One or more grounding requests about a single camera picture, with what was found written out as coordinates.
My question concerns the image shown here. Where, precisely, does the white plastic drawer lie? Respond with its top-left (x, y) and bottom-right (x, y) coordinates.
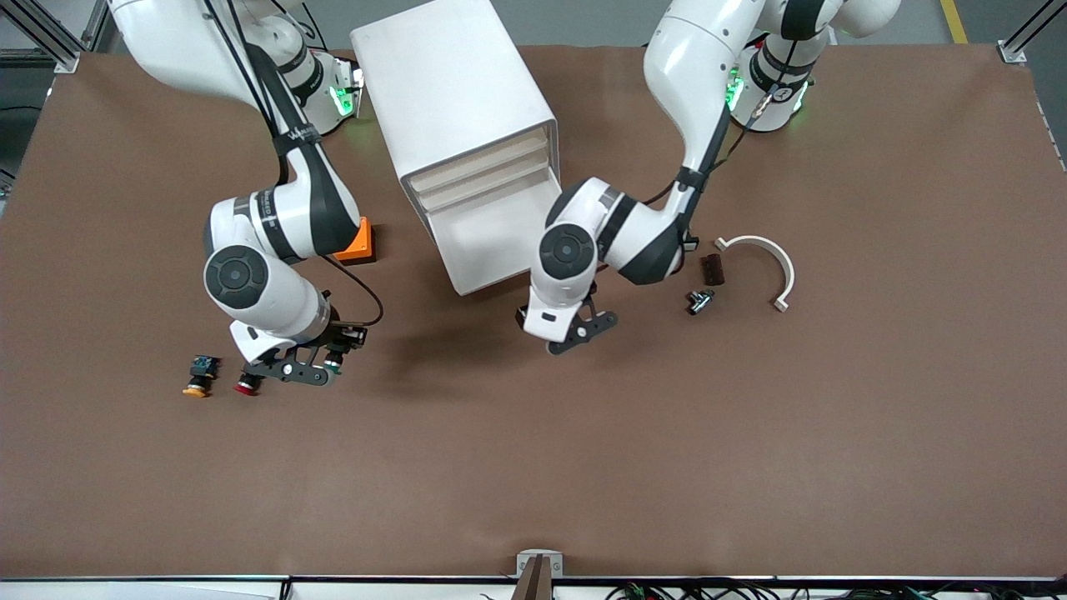
top-left (423, 171), bottom-right (564, 298)
top-left (404, 133), bottom-right (551, 194)
top-left (423, 169), bottom-right (555, 222)
top-left (414, 152), bottom-right (553, 211)

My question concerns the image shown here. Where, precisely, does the yellow mushroom push button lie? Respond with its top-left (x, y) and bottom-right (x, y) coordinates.
top-left (182, 354), bottom-right (223, 399)

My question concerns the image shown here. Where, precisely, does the white drawer cabinet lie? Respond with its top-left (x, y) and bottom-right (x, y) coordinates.
top-left (349, 0), bottom-right (563, 243)

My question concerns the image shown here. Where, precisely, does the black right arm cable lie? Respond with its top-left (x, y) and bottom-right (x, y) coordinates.
top-left (200, 0), bottom-right (386, 330)

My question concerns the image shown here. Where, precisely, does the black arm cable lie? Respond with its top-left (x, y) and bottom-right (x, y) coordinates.
top-left (642, 33), bottom-right (822, 251)
top-left (200, 0), bottom-right (386, 330)

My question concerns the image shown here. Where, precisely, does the orange button enclosure box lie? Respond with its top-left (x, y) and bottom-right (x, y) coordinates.
top-left (332, 215), bottom-right (378, 266)

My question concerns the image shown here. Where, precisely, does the white curved plastic bracket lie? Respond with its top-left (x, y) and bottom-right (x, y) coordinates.
top-left (714, 235), bottom-right (796, 313)

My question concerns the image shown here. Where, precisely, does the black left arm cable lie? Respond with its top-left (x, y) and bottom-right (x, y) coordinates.
top-left (642, 33), bottom-right (822, 251)

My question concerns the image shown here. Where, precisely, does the grey metal table bracket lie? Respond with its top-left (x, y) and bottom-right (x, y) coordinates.
top-left (516, 549), bottom-right (564, 600)

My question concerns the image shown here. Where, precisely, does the black cable bundle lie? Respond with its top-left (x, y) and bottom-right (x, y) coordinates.
top-left (604, 579), bottom-right (1067, 600)

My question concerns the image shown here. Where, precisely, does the aluminium frame profile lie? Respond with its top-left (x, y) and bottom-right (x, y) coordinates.
top-left (0, 0), bottom-right (113, 76)
top-left (998, 0), bottom-right (1067, 66)

